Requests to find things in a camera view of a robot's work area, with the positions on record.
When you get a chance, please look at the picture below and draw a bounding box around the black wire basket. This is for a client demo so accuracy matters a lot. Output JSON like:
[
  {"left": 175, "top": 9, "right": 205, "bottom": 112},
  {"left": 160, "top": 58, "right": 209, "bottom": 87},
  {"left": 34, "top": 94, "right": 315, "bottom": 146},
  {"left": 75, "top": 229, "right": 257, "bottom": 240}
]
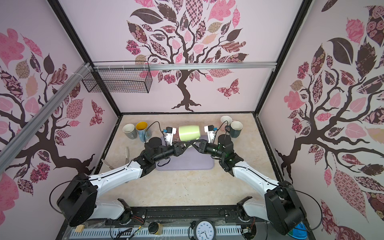
[{"left": 82, "top": 60, "right": 153, "bottom": 94}]

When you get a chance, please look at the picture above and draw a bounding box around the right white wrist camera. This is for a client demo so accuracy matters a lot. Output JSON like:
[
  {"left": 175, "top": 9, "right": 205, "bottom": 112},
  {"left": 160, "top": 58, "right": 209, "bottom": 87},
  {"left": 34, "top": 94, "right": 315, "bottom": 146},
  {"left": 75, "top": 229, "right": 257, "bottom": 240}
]
[{"left": 204, "top": 125, "right": 218, "bottom": 143}]

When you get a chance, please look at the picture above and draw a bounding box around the dark green mug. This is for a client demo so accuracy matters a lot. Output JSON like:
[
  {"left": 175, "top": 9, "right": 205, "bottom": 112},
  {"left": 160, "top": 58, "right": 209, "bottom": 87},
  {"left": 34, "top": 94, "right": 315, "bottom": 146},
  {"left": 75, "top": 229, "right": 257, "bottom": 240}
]
[{"left": 225, "top": 121, "right": 244, "bottom": 138}]

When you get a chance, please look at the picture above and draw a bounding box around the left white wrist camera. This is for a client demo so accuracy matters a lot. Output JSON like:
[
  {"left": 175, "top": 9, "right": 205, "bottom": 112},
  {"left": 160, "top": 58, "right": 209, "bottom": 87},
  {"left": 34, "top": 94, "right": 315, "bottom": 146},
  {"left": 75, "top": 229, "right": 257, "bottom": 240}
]
[{"left": 163, "top": 127, "right": 177, "bottom": 146}]

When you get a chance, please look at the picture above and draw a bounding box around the round analog clock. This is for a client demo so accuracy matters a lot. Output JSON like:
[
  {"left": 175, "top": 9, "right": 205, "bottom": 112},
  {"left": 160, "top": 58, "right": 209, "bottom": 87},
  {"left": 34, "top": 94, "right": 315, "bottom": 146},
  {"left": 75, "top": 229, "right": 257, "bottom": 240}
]
[{"left": 194, "top": 220, "right": 217, "bottom": 240}]

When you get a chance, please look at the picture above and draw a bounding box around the blue butterfly mug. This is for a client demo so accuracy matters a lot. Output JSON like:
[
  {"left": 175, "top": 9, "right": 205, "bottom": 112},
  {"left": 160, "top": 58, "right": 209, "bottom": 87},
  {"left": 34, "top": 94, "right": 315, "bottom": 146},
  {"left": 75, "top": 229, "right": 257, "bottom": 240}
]
[{"left": 136, "top": 122, "right": 152, "bottom": 143}]

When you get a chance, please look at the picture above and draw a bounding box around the white cable duct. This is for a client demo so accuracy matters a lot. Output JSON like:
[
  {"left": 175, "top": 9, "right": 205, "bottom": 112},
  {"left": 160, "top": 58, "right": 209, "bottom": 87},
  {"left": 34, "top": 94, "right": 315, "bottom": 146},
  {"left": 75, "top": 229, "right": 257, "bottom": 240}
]
[{"left": 68, "top": 225, "right": 242, "bottom": 240}]

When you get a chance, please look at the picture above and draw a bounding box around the grey mug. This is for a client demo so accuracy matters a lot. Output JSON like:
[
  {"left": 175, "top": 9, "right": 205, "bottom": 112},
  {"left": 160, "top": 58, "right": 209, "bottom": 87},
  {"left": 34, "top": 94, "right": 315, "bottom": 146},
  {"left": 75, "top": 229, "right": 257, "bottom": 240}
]
[{"left": 123, "top": 124, "right": 138, "bottom": 140}]

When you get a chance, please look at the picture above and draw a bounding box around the light green mug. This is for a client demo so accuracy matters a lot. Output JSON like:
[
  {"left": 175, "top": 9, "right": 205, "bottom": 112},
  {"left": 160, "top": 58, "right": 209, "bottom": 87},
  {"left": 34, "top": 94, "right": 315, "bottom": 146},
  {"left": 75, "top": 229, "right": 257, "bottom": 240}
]
[{"left": 179, "top": 125, "right": 201, "bottom": 142}]

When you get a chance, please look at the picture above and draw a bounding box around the pink patterned mug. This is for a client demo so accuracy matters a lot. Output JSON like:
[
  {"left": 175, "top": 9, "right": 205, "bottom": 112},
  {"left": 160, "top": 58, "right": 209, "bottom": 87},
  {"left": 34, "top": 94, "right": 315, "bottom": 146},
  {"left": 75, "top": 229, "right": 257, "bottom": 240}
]
[{"left": 220, "top": 116, "right": 233, "bottom": 126}]

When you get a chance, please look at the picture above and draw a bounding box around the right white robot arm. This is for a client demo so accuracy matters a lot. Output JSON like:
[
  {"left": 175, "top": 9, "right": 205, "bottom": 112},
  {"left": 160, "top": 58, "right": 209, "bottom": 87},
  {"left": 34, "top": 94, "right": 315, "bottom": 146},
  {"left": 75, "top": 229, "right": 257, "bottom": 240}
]
[{"left": 186, "top": 135, "right": 307, "bottom": 235}]

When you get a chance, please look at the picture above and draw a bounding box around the blue lidded container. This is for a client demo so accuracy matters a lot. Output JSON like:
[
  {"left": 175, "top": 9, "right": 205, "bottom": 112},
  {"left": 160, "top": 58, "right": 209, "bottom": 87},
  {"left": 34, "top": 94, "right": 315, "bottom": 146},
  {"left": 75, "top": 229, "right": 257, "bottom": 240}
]
[{"left": 288, "top": 223, "right": 308, "bottom": 240}]

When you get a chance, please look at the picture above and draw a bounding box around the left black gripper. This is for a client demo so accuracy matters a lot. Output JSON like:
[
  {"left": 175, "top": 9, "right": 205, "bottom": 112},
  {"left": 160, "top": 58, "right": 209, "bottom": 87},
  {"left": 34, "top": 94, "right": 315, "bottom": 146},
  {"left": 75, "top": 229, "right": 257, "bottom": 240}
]
[{"left": 153, "top": 141, "right": 192, "bottom": 163}]

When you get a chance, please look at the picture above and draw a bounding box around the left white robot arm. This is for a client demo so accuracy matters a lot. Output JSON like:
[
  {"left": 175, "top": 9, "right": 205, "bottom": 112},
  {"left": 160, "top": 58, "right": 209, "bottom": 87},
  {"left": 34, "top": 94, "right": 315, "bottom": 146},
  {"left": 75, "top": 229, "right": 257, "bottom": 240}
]
[{"left": 57, "top": 137, "right": 207, "bottom": 227}]

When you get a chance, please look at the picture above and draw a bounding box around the lavender plastic tray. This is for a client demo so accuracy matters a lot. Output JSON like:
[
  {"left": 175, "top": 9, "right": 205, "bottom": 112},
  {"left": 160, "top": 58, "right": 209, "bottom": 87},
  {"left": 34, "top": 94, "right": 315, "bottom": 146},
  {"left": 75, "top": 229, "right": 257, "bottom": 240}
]
[{"left": 156, "top": 147, "right": 215, "bottom": 171}]

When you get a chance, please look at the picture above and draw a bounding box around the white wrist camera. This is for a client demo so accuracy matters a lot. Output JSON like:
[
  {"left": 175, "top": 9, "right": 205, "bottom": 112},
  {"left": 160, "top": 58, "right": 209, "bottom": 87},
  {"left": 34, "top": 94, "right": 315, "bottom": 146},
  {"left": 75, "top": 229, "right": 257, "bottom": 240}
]
[
  {"left": 163, "top": 127, "right": 177, "bottom": 146},
  {"left": 204, "top": 125, "right": 218, "bottom": 143}
]

